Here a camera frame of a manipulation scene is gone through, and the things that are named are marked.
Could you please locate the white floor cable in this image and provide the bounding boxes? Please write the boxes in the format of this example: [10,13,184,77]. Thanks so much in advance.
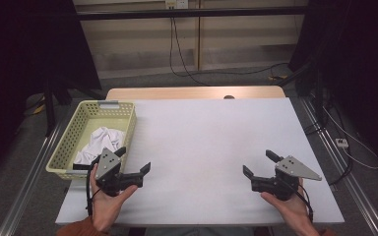
[322,106,378,170]

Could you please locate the white wall outlet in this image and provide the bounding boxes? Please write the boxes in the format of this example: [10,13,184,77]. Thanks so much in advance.
[164,0,190,10]

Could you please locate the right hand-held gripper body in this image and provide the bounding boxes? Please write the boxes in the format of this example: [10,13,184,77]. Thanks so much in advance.
[250,154,323,202]

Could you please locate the left hand-held gripper black cable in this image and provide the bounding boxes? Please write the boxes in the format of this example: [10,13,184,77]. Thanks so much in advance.
[85,156,103,217]

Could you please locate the black horizontal metal bar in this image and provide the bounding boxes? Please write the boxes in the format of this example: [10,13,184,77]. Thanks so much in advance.
[76,5,309,22]

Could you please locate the hand-held gripper black cable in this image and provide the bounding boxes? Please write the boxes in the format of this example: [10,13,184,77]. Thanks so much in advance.
[288,181,314,223]
[85,156,103,217]

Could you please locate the silver metal floor rail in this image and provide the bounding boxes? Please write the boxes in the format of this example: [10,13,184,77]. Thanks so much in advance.
[0,119,65,236]
[298,97,378,236]

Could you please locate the black floor cables bundle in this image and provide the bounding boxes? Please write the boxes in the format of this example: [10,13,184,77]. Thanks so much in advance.
[303,119,354,187]

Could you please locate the white table mat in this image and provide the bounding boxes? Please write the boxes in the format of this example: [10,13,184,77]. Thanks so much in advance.
[55,97,345,227]

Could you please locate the white cloth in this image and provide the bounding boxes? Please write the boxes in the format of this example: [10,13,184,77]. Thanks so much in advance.
[73,126,127,166]

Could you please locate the black hanging floor cable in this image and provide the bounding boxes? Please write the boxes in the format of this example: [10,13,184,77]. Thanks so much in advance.
[168,16,290,87]

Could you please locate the black stand legs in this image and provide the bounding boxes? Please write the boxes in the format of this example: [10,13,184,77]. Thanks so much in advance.
[41,75,106,138]

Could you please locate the person's right hand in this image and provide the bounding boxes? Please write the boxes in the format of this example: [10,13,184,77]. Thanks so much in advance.
[260,178,316,230]

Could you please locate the right hand-held gripper black cable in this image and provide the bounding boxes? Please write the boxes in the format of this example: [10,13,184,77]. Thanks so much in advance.
[288,181,314,223]

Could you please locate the person's left hand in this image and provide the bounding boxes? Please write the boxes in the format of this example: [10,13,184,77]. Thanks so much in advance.
[89,163,139,233]

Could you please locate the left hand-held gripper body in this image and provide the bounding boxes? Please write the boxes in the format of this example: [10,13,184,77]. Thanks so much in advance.
[92,147,145,198]

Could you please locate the light wooden table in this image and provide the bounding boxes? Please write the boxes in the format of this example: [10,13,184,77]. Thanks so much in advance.
[105,86,286,101]

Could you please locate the person's grey trousers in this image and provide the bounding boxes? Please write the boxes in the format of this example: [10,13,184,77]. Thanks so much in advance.
[143,226,255,236]

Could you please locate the pale yellow perforated plastic basket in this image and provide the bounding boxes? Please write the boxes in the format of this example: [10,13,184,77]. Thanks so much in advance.
[44,99,138,181]

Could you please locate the black curtain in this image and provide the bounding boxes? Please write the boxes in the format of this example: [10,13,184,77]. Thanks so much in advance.
[0,0,102,180]
[288,0,378,170]

